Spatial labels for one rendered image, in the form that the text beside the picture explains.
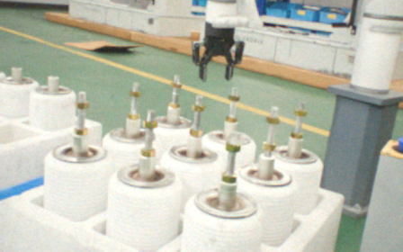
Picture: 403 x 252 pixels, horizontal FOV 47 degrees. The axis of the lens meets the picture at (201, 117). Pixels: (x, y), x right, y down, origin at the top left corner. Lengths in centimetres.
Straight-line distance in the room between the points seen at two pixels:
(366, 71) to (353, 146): 18
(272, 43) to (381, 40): 210
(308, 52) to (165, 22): 153
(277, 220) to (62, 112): 56
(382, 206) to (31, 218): 47
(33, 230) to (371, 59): 82
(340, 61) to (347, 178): 178
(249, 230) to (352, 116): 68
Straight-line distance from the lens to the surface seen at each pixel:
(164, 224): 60
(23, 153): 94
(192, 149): 70
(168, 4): 414
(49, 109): 102
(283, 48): 315
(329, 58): 296
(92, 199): 67
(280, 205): 63
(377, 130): 117
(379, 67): 116
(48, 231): 66
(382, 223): 68
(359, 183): 120
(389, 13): 115
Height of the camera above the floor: 49
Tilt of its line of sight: 15 degrees down
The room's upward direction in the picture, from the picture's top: 6 degrees clockwise
